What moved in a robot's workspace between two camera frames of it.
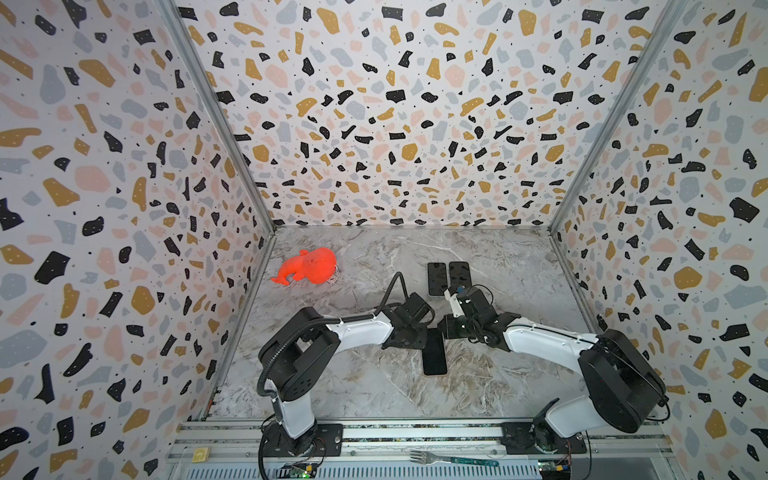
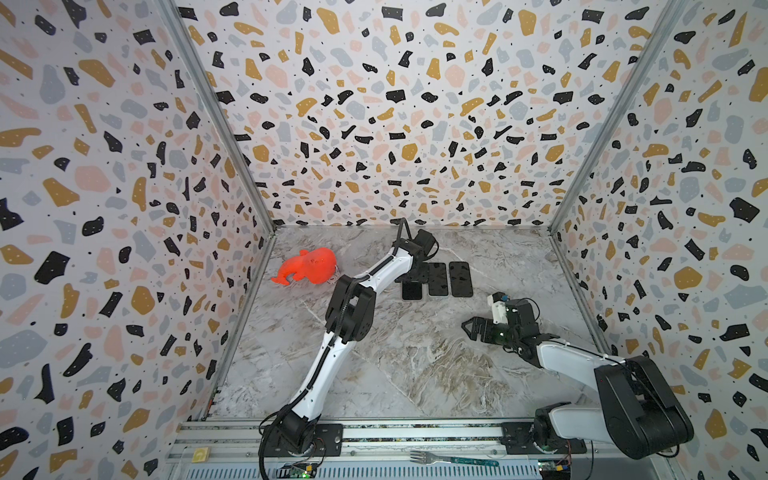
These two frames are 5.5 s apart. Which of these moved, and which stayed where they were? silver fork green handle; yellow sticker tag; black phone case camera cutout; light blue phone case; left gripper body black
Moved: left gripper body black
Stayed: black phone case camera cutout; light blue phone case; silver fork green handle; yellow sticker tag
